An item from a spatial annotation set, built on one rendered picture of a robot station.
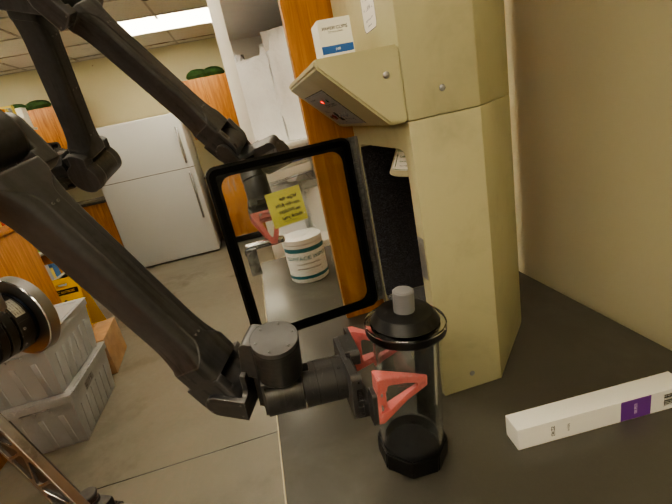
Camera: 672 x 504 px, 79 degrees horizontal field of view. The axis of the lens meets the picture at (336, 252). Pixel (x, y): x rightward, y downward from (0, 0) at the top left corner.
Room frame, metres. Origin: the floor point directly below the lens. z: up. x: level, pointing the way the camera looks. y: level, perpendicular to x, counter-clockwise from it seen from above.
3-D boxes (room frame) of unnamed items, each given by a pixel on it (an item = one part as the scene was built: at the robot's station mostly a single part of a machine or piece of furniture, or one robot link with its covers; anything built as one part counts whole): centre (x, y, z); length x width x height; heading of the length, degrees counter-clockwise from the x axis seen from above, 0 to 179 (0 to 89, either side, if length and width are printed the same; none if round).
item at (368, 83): (0.73, -0.06, 1.46); 0.32 x 0.12 x 0.10; 8
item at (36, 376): (2.14, 1.78, 0.49); 0.60 x 0.42 x 0.33; 8
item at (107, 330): (2.74, 1.91, 0.14); 0.41 x 0.32 x 0.28; 14
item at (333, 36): (0.69, -0.06, 1.54); 0.05 x 0.05 x 0.06; 8
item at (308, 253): (0.85, 0.07, 1.19); 0.30 x 0.01 x 0.40; 104
